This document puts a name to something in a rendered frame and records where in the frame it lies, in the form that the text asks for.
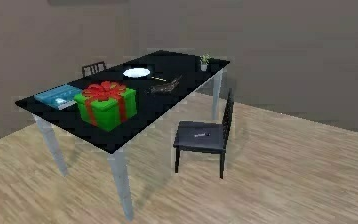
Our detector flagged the black dining table grey legs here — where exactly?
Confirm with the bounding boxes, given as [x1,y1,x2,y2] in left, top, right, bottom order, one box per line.
[14,49,231,223]

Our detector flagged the black dining chair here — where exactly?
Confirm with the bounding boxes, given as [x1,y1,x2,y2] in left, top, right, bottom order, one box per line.
[172,88,235,180]

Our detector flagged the dark brown dining chair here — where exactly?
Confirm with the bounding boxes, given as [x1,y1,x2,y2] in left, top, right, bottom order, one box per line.
[81,61,107,78]

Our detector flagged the blue book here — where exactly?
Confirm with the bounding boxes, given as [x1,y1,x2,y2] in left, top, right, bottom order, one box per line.
[34,84,84,111]

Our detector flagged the small potted green plant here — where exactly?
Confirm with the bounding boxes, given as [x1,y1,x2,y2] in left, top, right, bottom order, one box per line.
[199,53,211,72]

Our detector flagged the white plate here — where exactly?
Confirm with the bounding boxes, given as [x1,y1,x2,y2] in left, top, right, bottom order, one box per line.
[122,67,152,79]

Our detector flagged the green gift box red ribbon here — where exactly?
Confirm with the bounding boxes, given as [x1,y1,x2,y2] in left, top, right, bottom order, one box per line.
[73,80,138,133]

